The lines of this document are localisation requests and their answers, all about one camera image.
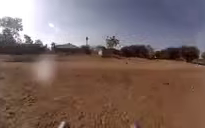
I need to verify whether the tall leafy tree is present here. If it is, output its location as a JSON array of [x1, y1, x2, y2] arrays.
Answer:
[[0, 15, 25, 48]]

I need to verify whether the row of dark bushes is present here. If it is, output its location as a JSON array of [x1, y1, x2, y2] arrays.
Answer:
[[120, 44, 205, 65]]

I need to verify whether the reddish-brown dirt ground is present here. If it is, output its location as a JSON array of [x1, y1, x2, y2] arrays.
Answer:
[[0, 53, 205, 128]]

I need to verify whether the robot's own part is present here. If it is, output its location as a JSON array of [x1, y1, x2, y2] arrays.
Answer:
[[57, 121, 68, 128], [132, 121, 143, 128]]

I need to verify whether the small tree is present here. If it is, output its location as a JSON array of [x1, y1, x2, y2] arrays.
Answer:
[[105, 34, 121, 50]]

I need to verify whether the pole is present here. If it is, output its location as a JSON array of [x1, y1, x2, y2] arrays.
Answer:
[[84, 36, 90, 47]]

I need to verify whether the low building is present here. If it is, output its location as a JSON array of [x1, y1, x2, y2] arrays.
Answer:
[[52, 42, 82, 55]]

